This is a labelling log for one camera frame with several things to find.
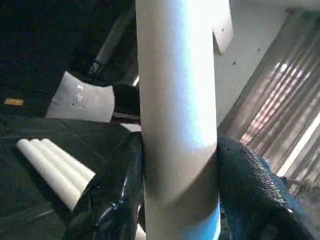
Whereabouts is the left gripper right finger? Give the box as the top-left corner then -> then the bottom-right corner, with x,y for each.
216,134 -> 320,240

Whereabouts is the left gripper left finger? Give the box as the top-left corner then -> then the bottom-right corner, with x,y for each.
68,136 -> 147,240

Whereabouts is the white leg with black mark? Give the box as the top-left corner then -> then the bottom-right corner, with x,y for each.
134,0 -> 222,240

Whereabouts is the black work mat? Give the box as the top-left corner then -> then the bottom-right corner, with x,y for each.
0,109 -> 148,240

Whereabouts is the shiny pleated curtain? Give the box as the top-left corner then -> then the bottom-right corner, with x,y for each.
216,9 -> 320,181

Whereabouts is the grey printed cushion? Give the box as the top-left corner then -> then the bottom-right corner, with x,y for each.
44,70 -> 116,124

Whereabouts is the black cabinet with gold label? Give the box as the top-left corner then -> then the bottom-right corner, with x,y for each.
0,24 -> 66,117

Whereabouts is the silver metal tube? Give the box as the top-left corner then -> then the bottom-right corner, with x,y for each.
87,12 -> 132,75

